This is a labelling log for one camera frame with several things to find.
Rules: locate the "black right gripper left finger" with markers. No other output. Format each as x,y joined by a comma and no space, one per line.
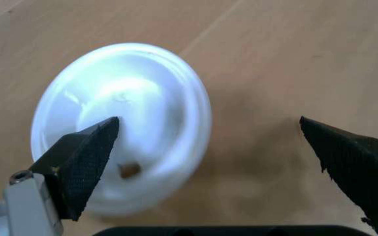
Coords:
80,162

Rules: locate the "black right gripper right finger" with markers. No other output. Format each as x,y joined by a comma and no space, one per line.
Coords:
356,167

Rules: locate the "small brown scrap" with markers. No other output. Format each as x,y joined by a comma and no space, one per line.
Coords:
130,169

